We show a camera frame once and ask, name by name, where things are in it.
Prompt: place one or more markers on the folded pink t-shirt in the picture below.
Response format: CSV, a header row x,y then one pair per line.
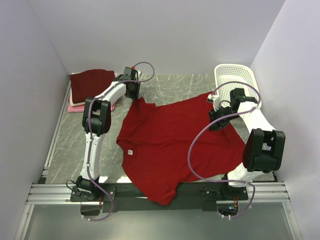
x,y
79,108

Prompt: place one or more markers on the white perforated plastic basket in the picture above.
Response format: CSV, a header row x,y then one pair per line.
x,y
225,73

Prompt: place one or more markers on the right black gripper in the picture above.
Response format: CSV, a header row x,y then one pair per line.
x,y
218,119

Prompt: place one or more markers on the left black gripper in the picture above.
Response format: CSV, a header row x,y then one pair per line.
x,y
135,90

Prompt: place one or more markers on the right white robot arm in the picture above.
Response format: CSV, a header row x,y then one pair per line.
x,y
263,151

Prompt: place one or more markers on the aluminium extrusion rail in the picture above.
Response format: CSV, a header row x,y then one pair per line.
x,y
59,194

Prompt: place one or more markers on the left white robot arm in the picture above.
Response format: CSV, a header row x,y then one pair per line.
x,y
96,121

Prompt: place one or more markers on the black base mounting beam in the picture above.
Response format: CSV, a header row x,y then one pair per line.
x,y
185,196

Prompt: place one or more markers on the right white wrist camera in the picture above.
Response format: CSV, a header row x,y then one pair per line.
x,y
215,100

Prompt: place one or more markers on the folded dark red t-shirt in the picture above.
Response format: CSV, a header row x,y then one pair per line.
x,y
93,82

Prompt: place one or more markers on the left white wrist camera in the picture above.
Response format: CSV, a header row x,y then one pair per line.
x,y
137,72

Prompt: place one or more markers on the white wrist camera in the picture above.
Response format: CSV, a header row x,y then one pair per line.
x,y
137,72
215,100

